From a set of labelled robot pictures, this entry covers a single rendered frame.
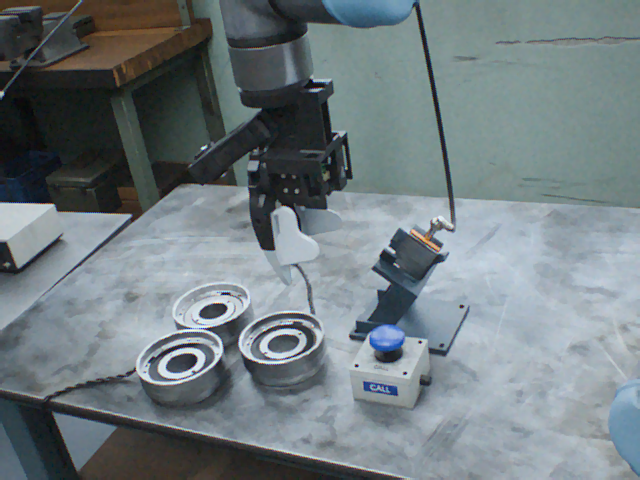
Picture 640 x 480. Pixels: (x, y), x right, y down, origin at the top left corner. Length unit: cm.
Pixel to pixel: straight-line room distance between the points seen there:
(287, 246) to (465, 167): 181
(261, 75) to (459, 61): 175
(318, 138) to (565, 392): 39
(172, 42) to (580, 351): 188
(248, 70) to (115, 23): 213
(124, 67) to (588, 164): 144
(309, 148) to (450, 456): 34
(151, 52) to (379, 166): 85
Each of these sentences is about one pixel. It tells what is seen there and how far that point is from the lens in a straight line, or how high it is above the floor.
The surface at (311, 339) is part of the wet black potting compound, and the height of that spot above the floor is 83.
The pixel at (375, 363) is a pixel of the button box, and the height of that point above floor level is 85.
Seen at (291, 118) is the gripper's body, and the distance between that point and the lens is 70.
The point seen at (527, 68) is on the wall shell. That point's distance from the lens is 236.
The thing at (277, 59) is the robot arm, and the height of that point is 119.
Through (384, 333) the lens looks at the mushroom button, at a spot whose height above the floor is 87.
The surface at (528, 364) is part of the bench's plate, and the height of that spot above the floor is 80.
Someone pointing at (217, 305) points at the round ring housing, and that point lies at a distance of 102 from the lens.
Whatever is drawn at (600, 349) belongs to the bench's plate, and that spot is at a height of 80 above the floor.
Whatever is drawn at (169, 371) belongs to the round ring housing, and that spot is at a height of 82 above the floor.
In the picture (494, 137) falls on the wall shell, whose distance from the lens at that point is 246.
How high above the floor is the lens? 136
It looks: 29 degrees down
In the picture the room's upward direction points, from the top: 9 degrees counter-clockwise
